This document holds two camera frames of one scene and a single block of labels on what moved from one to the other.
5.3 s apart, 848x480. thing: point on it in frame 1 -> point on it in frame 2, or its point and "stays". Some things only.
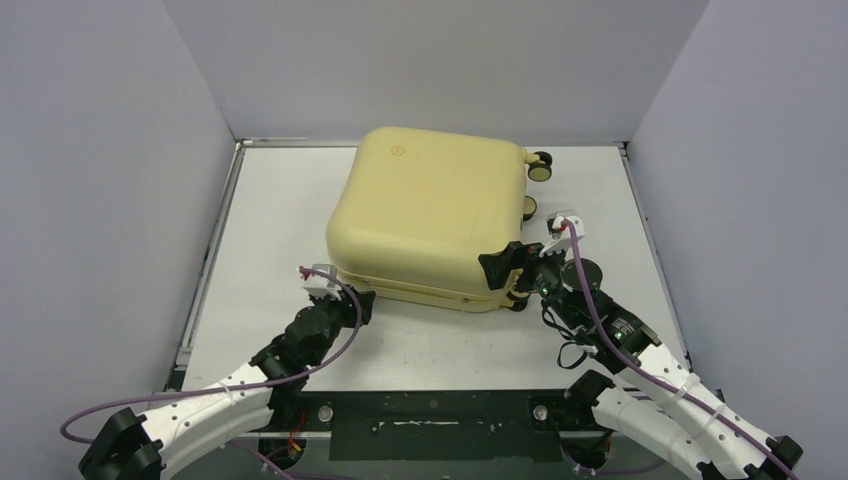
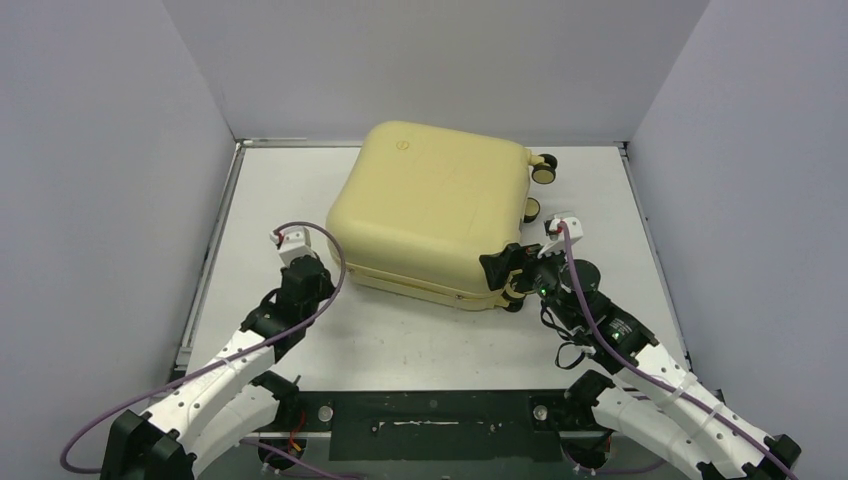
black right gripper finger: (498, 265) stays
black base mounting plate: (439, 425) stays
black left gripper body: (340, 315) -> (327, 289)
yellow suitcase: (414, 209) stays
